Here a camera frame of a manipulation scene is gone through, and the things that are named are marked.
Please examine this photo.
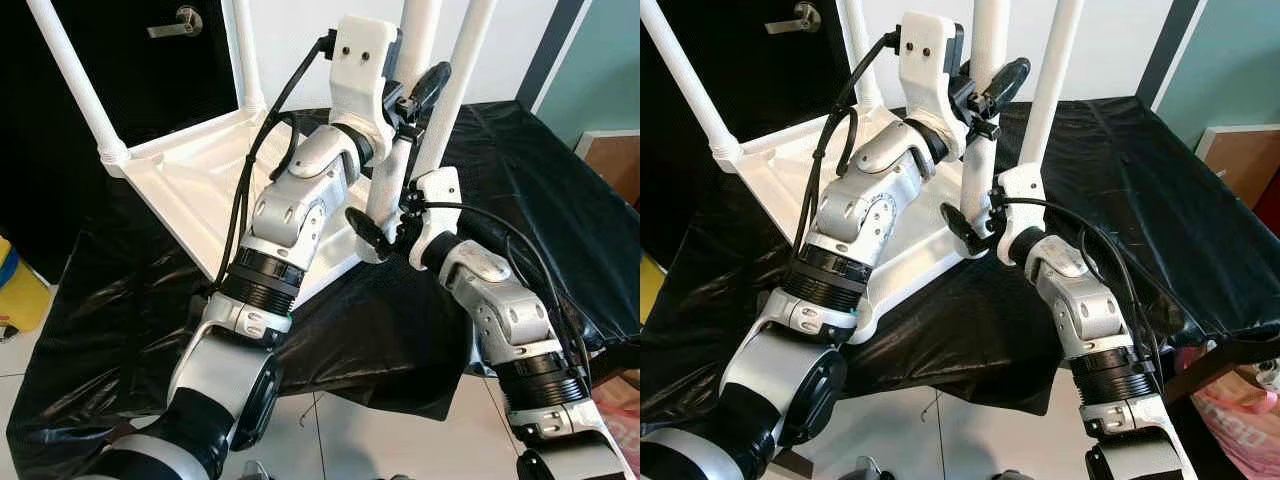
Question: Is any white framed brown board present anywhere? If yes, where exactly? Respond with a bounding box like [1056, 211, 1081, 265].
[1195, 125, 1280, 206]
[575, 130, 641, 206]

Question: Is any black plastic table cover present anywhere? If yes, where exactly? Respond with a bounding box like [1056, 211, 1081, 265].
[5, 100, 641, 476]
[640, 97, 1280, 441]

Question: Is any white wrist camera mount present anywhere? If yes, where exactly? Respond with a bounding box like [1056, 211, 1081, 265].
[995, 165, 1046, 263]
[328, 17, 403, 151]
[898, 12, 969, 151]
[408, 168, 463, 271]

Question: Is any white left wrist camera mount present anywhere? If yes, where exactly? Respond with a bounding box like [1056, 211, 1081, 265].
[898, 12, 969, 151]
[328, 17, 403, 151]

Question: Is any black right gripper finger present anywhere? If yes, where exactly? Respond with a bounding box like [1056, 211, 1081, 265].
[347, 208, 393, 263]
[942, 203, 986, 256]

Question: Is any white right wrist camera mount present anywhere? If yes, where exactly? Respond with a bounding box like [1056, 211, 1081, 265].
[995, 165, 1046, 263]
[408, 168, 463, 271]

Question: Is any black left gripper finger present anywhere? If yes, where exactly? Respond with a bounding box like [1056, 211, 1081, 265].
[978, 57, 1031, 111]
[406, 62, 453, 116]

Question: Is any silver door lever handle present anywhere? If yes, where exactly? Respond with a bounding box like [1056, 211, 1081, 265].
[147, 5, 204, 39]
[765, 2, 823, 36]

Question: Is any dark grey wall trim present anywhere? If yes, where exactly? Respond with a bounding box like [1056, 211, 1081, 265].
[515, 0, 591, 111]
[1135, 0, 1201, 106]

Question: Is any white plastic table leg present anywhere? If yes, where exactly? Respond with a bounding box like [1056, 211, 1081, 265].
[1020, 0, 1086, 173]
[232, 0, 268, 113]
[355, 0, 443, 263]
[418, 0, 498, 196]
[958, 0, 1013, 256]
[845, 0, 883, 109]
[28, 0, 131, 176]
[640, 0, 743, 166]

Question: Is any yellow plastic object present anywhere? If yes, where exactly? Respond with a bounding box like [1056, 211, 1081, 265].
[0, 235, 51, 336]
[640, 255, 666, 326]

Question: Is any pink clear plastic bag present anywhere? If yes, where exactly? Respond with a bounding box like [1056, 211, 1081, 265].
[595, 375, 641, 476]
[1180, 350, 1280, 479]

